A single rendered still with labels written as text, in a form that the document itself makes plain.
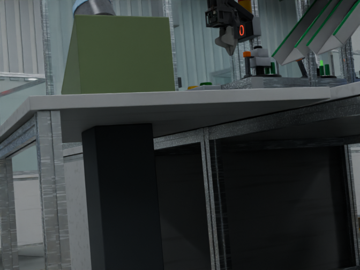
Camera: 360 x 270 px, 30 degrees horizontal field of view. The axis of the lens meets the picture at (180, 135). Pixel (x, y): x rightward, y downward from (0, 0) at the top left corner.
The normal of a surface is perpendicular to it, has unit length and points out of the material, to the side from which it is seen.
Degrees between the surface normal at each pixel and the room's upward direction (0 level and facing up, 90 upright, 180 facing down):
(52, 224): 90
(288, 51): 90
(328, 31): 90
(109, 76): 90
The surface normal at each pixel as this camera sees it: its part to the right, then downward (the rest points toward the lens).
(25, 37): 0.65, -0.11
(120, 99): 0.36, -0.10
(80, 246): -0.84, 0.04
